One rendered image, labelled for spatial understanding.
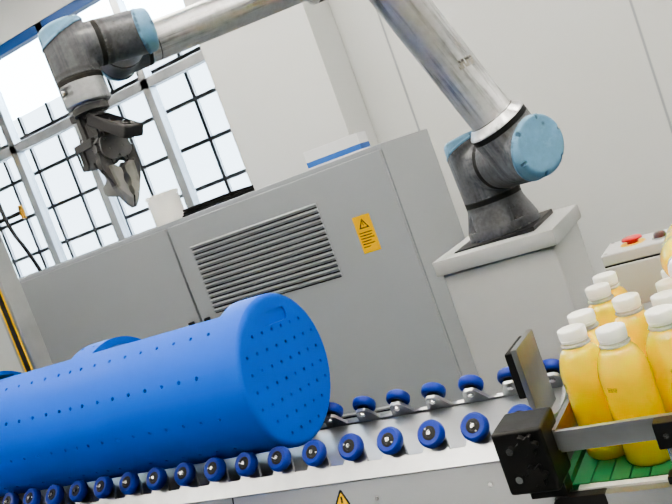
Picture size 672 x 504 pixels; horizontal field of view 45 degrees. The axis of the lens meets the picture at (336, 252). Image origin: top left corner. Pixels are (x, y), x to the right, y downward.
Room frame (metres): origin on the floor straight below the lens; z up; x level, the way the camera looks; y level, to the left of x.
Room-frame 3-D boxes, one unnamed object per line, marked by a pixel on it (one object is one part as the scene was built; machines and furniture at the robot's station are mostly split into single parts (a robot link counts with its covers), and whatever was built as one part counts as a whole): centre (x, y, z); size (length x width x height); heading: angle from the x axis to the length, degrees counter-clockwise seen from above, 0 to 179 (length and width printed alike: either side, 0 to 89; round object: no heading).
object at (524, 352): (1.26, -0.22, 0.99); 0.10 x 0.02 x 0.12; 150
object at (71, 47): (1.63, 0.35, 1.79); 0.10 x 0.09 x 0.12; 113
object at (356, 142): (3.33, -0.15, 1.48); 0.24 x 0.12 x 0.08; 68
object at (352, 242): (3.75, 0.53, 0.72); 2.15 x 0.54 x 1.45; 60
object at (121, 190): (1.61, 0.36, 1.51); 0.06 x 0.03 x 0.09; 50
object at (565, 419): (1.22, -0.29, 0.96); 0.40 x 0.01 x 0.03; 150
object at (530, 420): (1.07, -0.16, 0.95); 0.10 x 0.07 x 0.10; 150
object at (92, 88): (1.62, 0.35, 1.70); 0.10 x 0.09 x 0.05; 140
